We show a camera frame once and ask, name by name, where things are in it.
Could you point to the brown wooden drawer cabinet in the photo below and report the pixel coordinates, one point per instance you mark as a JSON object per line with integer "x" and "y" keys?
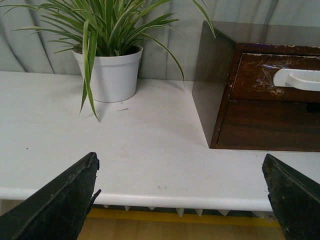
{"x": 254, "y": 62}

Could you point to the green spider plant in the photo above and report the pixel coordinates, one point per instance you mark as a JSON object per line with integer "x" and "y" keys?
{"x": 99, "y": 28}

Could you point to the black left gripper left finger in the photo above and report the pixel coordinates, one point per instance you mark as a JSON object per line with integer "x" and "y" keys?
{"x": 59, "y": 209}

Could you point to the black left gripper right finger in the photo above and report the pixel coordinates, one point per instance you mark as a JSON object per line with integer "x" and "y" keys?
{"x": 294, "y": 199}

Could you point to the lower wooden drawer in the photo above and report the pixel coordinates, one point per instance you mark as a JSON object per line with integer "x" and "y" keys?
{"x": 263, "y": 125}

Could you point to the white plant pot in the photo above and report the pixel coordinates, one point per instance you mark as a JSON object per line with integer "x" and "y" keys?
{"x": 114, "y": 78}

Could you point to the yellow floor tape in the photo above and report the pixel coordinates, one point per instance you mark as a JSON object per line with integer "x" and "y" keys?
{"x": 106, "y": 213}

